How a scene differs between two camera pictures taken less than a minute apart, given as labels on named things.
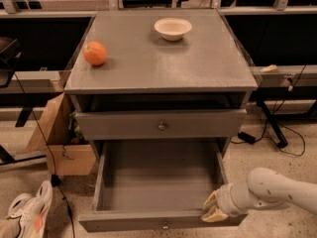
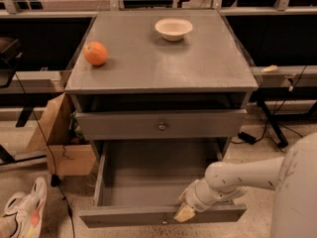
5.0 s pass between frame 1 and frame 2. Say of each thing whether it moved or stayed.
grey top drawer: stayed
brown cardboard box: stayed
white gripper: moved
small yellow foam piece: stayed
